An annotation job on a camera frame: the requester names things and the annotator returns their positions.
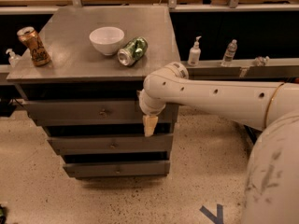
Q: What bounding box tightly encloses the clear water bottle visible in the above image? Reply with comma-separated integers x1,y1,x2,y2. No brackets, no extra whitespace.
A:
221,39,237,66

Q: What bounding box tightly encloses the grey drawer cabinet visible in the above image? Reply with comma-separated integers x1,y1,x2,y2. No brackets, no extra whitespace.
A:
7,6,179,165

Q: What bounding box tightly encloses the white pump dispenser bottle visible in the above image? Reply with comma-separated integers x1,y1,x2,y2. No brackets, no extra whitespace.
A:
188,36,201,66

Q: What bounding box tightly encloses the crushed green soda can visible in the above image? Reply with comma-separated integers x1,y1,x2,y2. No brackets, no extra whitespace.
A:
118,36,148,66

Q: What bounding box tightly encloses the white ceramic bowl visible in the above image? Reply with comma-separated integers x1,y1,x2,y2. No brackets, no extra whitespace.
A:
89,26,124,56

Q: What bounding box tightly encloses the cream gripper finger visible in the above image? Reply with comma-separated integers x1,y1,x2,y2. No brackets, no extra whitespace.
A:
143,115,158,137

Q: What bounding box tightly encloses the small clear pump bottle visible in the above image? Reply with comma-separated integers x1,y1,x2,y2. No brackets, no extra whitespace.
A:
6,49,21,67

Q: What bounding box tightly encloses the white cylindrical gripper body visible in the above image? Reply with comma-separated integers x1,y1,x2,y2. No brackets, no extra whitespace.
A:
138,90,165,116

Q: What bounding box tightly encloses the grey wall ledge shelf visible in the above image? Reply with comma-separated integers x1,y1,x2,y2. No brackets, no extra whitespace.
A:
183,58,299,82

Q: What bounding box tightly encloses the orange soda can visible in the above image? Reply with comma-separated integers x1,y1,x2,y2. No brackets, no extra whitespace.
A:
17,26,50,66

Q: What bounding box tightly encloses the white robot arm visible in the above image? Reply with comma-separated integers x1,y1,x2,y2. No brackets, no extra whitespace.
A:
139,63,299,224

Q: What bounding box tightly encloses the crumpled foil wrapper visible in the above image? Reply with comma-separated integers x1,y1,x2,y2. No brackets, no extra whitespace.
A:
253,56,270,66

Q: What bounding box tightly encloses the grey top drawer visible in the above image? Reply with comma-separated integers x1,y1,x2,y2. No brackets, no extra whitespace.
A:
23,96,181,127

